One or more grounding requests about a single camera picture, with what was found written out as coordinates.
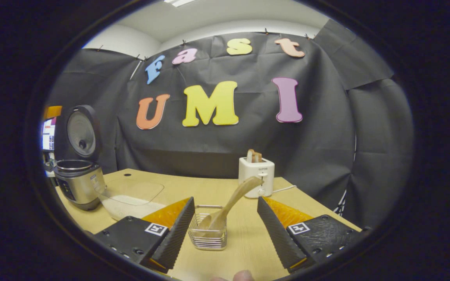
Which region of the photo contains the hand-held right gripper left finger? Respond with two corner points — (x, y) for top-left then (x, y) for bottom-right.
(93, 197), (195, 274)

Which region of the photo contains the clear container of rice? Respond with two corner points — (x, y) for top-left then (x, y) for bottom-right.
(94, 179), (167, 221)

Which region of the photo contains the wire chopstick holder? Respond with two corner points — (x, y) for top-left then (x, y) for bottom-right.
(188, 205), (228, 251)

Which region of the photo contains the white toaster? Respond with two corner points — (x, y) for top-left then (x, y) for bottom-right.
(238, 156), (275, 198)

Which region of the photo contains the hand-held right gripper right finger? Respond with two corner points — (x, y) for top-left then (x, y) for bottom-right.
(257, 196), (372, 273)

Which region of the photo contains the black and silver rice cooker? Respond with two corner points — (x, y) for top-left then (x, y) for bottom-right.
(53, 105), (106, 211)

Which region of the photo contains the wooden spoon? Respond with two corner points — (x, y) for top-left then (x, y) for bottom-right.
(198, 176), (264, 231)

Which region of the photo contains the black backdrop cloth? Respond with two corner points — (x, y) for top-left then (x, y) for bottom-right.
(47, 20), (415, 231)

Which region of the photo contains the computer monitor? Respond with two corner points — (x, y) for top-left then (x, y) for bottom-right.
(41, 117), (57, 151)

